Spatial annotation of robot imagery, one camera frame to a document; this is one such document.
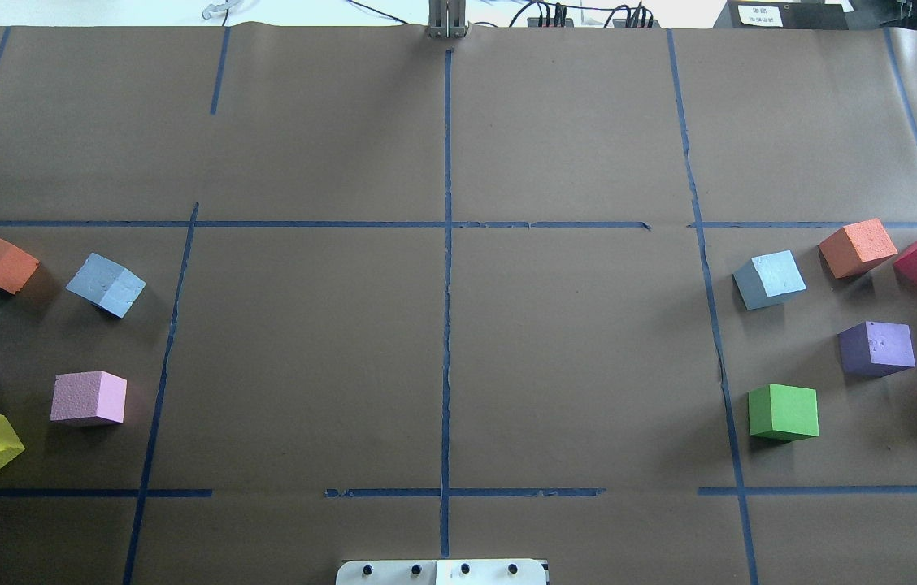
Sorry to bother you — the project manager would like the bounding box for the right side purple block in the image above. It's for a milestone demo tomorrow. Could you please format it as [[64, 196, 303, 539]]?
[[837, 321, 916, 377]]

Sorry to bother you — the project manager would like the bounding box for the right side orange block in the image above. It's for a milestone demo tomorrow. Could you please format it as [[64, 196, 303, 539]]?
[[819, 218, 898, 279]]

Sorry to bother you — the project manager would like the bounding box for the light pink block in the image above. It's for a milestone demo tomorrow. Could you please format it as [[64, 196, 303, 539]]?
[[49, 371, 128, 427]]

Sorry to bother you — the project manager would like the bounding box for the green block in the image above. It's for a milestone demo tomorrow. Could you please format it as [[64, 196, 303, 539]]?
[[747, 383, 820, 441]]

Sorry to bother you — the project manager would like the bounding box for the black labelled box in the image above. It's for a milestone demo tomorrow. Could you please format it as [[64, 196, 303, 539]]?
[[712, 1, 856, 30]]

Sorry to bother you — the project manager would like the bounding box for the blue block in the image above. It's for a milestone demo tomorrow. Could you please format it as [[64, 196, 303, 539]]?
[[66, 253, 146, 319], [733, 249, 807, 310]]

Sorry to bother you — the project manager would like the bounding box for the white pedestal base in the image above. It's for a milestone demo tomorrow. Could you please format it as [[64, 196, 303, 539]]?
[[335, 558, 550, 584]]

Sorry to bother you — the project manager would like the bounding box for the aluminium frame post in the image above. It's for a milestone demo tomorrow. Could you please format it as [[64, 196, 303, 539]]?
[[428, 0, 469, 38]]

